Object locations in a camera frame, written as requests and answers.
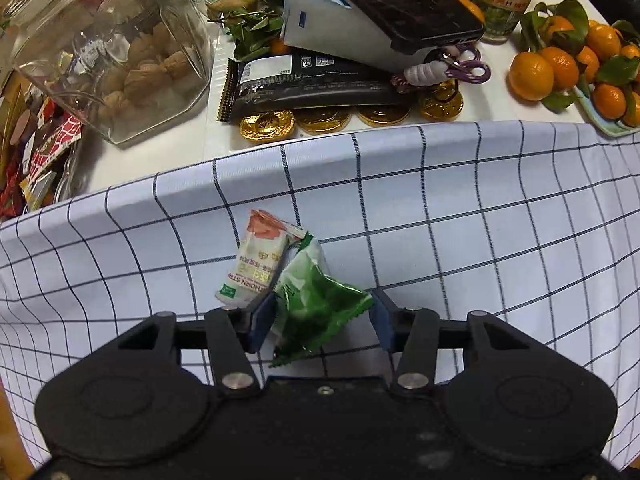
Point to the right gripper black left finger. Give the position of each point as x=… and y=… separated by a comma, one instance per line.
x=234, y=334

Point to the red white snack packets pile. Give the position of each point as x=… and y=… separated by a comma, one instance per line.
x=40, y=148

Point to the purple keychain carabiner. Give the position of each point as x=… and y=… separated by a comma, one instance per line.
x=461, y=63

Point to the white blue tissue pack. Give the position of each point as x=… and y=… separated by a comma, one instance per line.
x=338, y=28

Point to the gold chocolate coin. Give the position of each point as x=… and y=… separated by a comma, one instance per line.
x=441, y=103
x=268, y=127
x=316, y=120
x=384, y=116

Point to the plate of tangerines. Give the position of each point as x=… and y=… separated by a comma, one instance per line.
x=566, y=59

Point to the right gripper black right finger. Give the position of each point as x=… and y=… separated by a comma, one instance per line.
x=414, y=334

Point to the white red snack packet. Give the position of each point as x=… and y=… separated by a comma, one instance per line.
x=261, y=251

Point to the blue checked tablecloth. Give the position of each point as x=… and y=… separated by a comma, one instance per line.
x=536, y=223

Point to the black snack package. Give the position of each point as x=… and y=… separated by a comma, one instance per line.
x=303, y=79

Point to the glass jar of walnuts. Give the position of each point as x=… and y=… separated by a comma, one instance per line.
x=123, y=67

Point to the green foil snack packet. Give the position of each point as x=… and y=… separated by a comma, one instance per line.
x=313, y=306

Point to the black smartphone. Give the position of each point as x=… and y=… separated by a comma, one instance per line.
x=412, y=25

